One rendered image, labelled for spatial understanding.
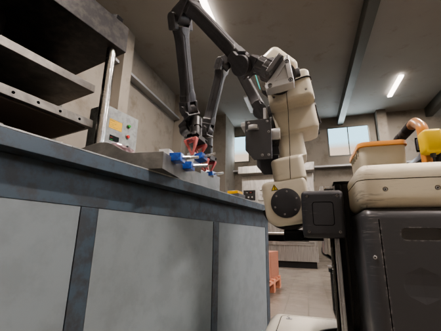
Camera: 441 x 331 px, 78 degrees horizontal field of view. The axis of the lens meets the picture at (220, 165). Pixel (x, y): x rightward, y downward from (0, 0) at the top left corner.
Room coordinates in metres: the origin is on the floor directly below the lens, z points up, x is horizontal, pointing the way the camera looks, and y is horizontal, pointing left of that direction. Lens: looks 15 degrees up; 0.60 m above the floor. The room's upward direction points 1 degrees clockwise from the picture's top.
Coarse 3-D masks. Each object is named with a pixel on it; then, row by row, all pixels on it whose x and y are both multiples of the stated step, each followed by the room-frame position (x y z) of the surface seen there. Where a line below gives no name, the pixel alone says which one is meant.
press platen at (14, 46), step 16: (0, 48) 1.17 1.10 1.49; (16, 48) 1.20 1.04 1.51; (0, 64) 1.31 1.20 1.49; (16, 64) 1.30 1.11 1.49; (32, 64) 1.30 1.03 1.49; (48, 64) 1.33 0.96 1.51; (0, 80) 1.46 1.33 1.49; (16, 80) 1.46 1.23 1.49; (32, 80) 1.46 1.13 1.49; (48, 80) 1.46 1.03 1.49; (64, 80) 1.45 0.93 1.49; (80, 80) 1.50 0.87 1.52; (48, 96) 1.65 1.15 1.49; (64, 96) 1.64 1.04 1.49; (80, 96) 1.64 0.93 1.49
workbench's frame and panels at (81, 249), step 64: (0, 128) 0.48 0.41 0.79; (0, 192) 0.54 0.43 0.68; (64, 192) 0.65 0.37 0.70; (128, 192) 0.81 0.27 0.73; (192, 192) 1.01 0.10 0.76; (0, 256) 0.56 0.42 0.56; (64, 256) 0.67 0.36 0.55; (128, 256) 0.83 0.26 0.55; (192, 256) 1.11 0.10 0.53; (256, 256) 1.66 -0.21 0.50; (0, 320) 0.58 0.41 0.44; (64, 320) 0.69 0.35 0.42; (128, 320) 0.85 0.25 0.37; (192, 320) 1.13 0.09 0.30; (256, 320) 1.65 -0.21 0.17
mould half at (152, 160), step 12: (96, 144) 0.85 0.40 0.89; (108, 144) 0.84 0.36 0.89; (108, 156) 0.84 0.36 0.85; (120, 156) 0.83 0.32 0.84; (132, 156) 0.82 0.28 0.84; (144, 156) 0.81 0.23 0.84; (156, 156) 0.80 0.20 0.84; (168, 156) 0.83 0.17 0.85; (156, 168) 0.80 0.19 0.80; (168, 168) 0.84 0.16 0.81; (180, 168) 0.94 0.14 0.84
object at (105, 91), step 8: (112, 48) 1.56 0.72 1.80; (112, 56) 1.56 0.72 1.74; (104, 64) 1.57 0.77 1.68; (112, 64) 1.56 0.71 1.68; (104, 72) 1.55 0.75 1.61; (112, 72) 1.57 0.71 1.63; (104, 80) 1.55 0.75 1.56; (112, 80) 1.59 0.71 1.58; (104, 88) 1.55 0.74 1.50; (104, 96) 1.55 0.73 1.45; (104, 104) 1.55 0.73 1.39; (104, 112) 1.56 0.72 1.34; (96, 120) 1.56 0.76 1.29; (104, 120) 1.56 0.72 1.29; (96, 128) 1.55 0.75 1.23; (104, 128) 1.57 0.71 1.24; (96, 136) 1.55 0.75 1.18; (104, 136) 1.58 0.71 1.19
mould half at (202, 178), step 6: (192, 174) 1.12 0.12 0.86; (198, 174) 1.16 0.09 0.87; (204, 174) 1.20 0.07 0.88; (192, 180) 1.12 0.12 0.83; (198, 180) 1.16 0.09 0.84; (204, 180) 1.20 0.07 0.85; (210, 180) 1.24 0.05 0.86; (216, 180) 1.29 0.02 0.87; (210, 186) 1.24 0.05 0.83; (216, 186) 1.29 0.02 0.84
